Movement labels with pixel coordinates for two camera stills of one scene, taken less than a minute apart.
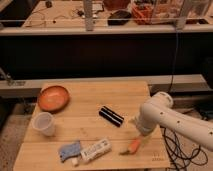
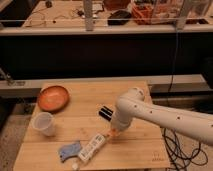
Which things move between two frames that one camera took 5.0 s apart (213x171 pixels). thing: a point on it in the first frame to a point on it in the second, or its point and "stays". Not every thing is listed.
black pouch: (119, 18) stays
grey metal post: (88, 8) stays
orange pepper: (133, 146) to (113, 133)
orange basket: (142, 13) stays
